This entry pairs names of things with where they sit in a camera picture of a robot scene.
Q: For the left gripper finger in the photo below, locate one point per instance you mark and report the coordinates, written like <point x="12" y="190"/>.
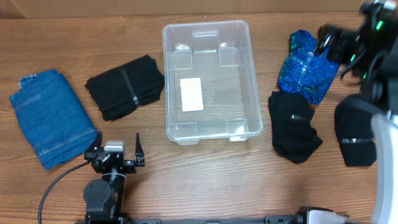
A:
<point x="139" y="153"/>
<point x="95" y="144"/>

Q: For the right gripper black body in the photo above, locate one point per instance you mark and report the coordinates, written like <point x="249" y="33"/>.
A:
<point x="341" y="48"/>

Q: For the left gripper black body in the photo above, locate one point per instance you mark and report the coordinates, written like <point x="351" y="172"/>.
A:
<point x="130" y="167"/>

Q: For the shiny blue sequin cloth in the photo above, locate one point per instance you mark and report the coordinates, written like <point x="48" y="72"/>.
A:
<point x="304" y="71"/>

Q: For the black cloth bundle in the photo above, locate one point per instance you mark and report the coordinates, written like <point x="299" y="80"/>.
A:
<point x="293" y="137"/>
<point x="353" y="132"/>

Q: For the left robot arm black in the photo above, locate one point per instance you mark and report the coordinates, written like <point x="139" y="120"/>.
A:
<point x="104" y="197"/>

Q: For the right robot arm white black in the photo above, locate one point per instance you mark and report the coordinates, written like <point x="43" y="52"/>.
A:
<point x="377" y="71"/>

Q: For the folded blue denim cloth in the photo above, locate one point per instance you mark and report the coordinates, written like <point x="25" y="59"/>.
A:
<point x="52" y="118"/>

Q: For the folded black cloth with band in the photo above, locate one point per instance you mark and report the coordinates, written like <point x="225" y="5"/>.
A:
<point x="121" y="90"/>

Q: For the white paper label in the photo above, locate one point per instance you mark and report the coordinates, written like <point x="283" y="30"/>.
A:
<point x="191" y="94"/>

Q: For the clear plastic storage bin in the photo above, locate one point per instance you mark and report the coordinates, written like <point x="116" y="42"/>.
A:
<point x="220" y="54"/>

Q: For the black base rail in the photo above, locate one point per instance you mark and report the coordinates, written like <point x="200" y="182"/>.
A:
<point x="268" y="219"/>

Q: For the cardboard wall panel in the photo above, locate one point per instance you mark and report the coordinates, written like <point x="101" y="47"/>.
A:
<point x="88" y="8"/>

